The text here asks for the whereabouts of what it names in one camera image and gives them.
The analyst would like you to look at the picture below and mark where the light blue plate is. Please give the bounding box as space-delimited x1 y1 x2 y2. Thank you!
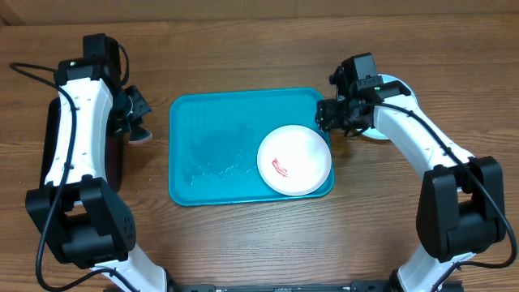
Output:
361 74 418 141

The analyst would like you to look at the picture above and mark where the white plate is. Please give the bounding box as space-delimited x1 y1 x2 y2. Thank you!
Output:
256 125 332 196

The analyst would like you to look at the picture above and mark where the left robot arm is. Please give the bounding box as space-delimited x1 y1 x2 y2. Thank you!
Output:
25 54 177 291

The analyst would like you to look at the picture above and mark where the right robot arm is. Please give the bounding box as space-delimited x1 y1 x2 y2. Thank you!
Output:
315 81 518 291

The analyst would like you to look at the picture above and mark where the dark maroon tray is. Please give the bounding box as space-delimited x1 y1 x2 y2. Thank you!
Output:
39 97 123 191

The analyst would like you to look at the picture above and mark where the blue plastic tray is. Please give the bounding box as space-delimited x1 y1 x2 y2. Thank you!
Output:
169 88 323 207

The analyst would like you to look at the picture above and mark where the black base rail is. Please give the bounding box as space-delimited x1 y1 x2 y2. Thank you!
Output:
173 281 395 292

